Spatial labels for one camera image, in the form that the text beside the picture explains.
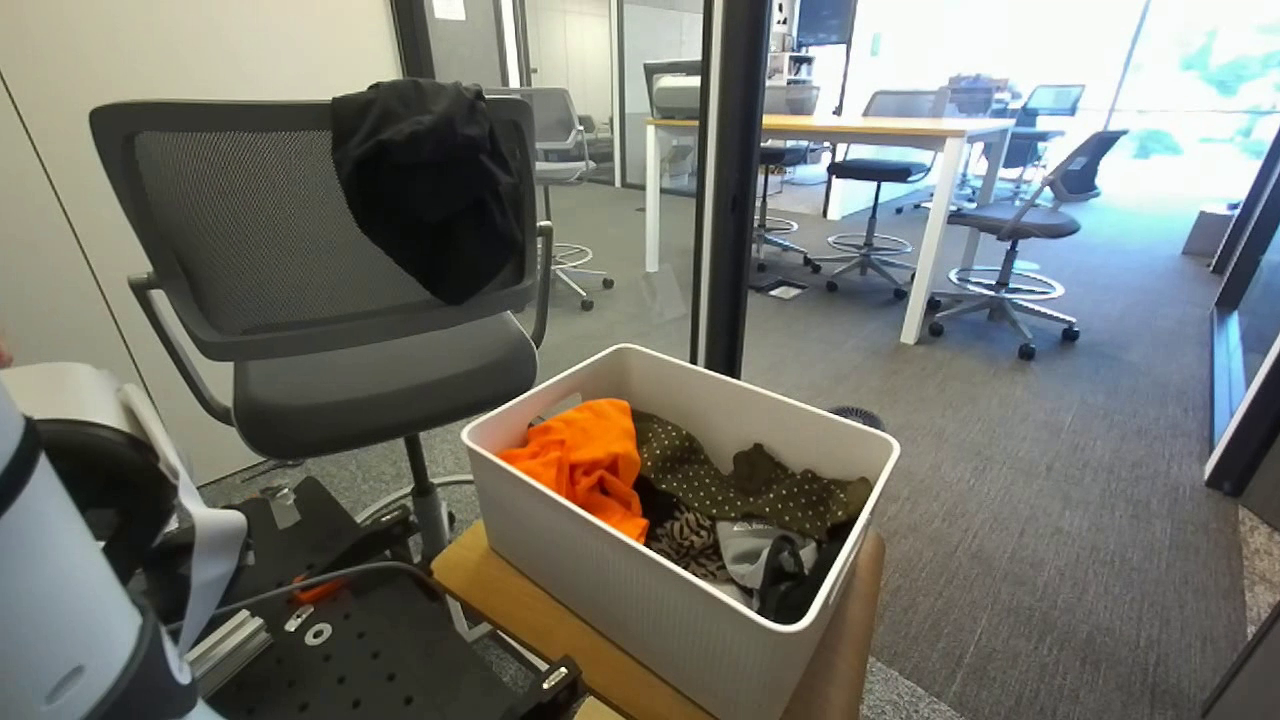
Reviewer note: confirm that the dark glass partition frame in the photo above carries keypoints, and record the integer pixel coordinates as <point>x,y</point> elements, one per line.
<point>1245,400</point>

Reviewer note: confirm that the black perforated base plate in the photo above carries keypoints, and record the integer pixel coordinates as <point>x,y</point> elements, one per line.
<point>386,655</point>

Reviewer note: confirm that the grey and black clothing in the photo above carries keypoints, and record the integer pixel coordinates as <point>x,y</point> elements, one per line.
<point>753,548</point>

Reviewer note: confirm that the silver aluminium rail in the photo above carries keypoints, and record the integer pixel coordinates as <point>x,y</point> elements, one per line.
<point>227,655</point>

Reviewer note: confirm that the small black white floor item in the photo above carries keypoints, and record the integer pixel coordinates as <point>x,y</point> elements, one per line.
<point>784,295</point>

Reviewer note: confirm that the computer monitor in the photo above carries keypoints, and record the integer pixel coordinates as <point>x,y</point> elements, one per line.
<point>1053,103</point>

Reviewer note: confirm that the white plastic storage bin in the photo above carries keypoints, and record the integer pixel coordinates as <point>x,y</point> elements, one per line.
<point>627,586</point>

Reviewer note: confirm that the wood top white leg table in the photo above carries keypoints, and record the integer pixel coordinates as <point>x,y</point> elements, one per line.
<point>940,243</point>

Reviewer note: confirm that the olive patterned clothing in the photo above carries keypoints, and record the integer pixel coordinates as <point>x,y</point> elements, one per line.
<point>704,480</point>

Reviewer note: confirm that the black vertical pillar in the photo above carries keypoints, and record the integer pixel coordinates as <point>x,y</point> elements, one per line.
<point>730,202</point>

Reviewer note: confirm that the light wooden stand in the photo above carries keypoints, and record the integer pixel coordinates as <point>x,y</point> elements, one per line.
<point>514,600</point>

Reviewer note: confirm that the grey mesh office chair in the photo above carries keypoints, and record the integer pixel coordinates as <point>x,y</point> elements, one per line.
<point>242,224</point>

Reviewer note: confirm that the dark office chair with footring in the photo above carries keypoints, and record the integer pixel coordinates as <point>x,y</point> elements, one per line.
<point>1015,220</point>

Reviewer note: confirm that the dark blue stool chair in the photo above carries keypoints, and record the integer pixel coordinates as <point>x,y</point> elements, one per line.
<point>880,170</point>

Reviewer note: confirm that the black round object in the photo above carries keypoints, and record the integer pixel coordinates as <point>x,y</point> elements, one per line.
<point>863,417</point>

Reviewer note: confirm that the orange clothing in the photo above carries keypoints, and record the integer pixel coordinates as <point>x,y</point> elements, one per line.
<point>586,463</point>

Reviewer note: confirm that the light grey office chair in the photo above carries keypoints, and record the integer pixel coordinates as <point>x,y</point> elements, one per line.
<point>554,123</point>

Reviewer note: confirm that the white boxy machine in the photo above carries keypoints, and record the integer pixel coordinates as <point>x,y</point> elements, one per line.
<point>675,89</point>

